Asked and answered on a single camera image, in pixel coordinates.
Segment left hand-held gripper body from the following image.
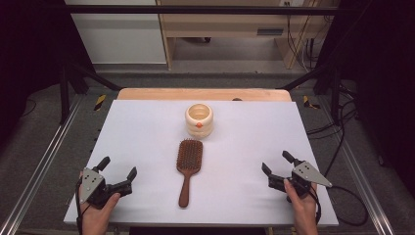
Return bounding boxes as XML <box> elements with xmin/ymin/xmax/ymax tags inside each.
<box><xmin>78</xmin><ymin>166</ymin><xmax>133</xmax><ymax>211</ymax></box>

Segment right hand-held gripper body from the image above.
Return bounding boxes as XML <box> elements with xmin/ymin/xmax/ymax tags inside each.
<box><xmin>267</xmin><ymin>161</ymin><xmax>334</xmax><ymax>204</ymax></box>

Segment brown wooden hairbrush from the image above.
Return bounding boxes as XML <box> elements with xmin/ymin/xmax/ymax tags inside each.
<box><xmin>175</xmin><ymin>138</ymin><xmax>204</xmax><ymax>209</ymax></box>

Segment cream ribbed cup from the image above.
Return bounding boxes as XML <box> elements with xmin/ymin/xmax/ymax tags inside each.
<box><xmin>184</xmin><ymin>103</ymin><xmax>214</xmax><ymax>139</ymax></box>

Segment person's left hand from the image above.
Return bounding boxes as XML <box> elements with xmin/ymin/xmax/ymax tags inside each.
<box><xmin>78</xmin><ymin>192</ymin><xmax>121</xmax><ymax>235</ymax></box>

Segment person's right hand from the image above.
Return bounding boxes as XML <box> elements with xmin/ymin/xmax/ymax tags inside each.
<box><xmin>283</xmin><ymin>178</ymin><xmax>320</xmax><ymax>235</ymax></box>

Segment white board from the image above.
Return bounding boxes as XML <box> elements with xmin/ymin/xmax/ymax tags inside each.
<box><xmin>63</xmin><ymin>99</ymin><xmax>340</xmax><ymax>228</ymax></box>

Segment yellow black tape strip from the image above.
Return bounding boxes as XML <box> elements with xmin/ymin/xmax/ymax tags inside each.
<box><xmin>93</xmin><ymin>94</ymin><xmax>108</xmax><ymax>113</ymax></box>
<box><xmin>301</xmin><ymin>95</ymin><xmax>321</xmax><ymax>111</ymax></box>

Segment black metal stand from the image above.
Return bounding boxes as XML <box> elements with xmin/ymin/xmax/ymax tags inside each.
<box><xmin>277</xmin><ymin>61</ymin><xmax>345</xmax><ymax>127</ymax></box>
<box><xmin>58</xmin><ymin>61</ymin><xmax>123</xmax><ymax>125</ymax></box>

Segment light wooden table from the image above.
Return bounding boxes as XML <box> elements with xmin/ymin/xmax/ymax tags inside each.
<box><xmin>116</xmin><ymin>87</ymin><xmax>293</xmax><ymax>102</ymax></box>

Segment dark curtain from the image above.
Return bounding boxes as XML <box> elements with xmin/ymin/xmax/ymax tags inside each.
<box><xmin>0</xmin><ymin>0</ymin><xmax>96</xmax><ymax>150</ymax></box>
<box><xmin>313</xmin><ymin>0</ymin><xmax>415</xmax><ymax>199</ymax></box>

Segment white cabinet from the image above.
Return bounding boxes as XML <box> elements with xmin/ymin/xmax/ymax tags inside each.
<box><xmin>64</xmin><ymin>0</ymin><xmax>167</xmax><ymax>66</ymax></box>

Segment light wooden desk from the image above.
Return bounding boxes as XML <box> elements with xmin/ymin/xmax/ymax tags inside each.
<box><xmin>156</xmin><ymin>0</ymin><xmax>341</xmax><ymax>71</ymax></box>

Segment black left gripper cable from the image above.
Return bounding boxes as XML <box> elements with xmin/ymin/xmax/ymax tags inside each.
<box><xmin>74</xmin><ymin>177</ymin><xmax>86</xmax><ymax>235</ymax></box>

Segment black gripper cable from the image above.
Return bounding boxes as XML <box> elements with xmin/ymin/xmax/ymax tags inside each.
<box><xmin>307</xmin><ymin>185</ymin><xmax>323</xmax><ymax>227</ymax></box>
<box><xmin>74</xmin><ymin>177</ymin><xmax>86</xmax><ymax>235</ymax></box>

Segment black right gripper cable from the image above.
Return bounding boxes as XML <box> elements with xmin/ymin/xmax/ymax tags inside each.
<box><xmin>307</xmin><ymin>185</ymin><xmax>323</xmax><ymax>227</ymax></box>

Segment black floor cables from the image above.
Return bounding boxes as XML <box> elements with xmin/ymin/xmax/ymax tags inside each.
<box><xmin>305</xmin><ymin>82</ymin><xmax>360</xmax><ymax>184</ymax></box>

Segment silver metal rail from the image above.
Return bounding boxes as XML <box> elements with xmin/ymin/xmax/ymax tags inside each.
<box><xmin>316</xmin><ymin>96</ymin><xmax>396</xmax><ymax>235</ymax></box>
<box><xmin>0</xmin><ymin>94</ymin><xmax>84</xmax><ymax>235</ymax></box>

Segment black looped floor cable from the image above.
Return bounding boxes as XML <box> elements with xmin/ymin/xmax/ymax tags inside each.
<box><xmin>331</xmin><ymin>184</ymin><xmax>370</xmax><ymax>227</ymax></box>

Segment thin black floor cable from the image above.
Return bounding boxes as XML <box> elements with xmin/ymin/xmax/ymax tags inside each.
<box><xmin>20</xmin><ymin>97</ymin><xmax>38</xmax><ymax>118</ymax></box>

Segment cables under desk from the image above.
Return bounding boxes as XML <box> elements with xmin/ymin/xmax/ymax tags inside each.
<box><xmin>284</xmin><ymin>1</ymin><xmax>329</xmax><ymax>72</ymax></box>

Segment black horizontal frame bar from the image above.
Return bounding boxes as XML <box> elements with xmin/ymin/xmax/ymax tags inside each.
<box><xmin>62</xmin><ymin>4</ymin><xmax>341</xmax><ymax>16</ymax></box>

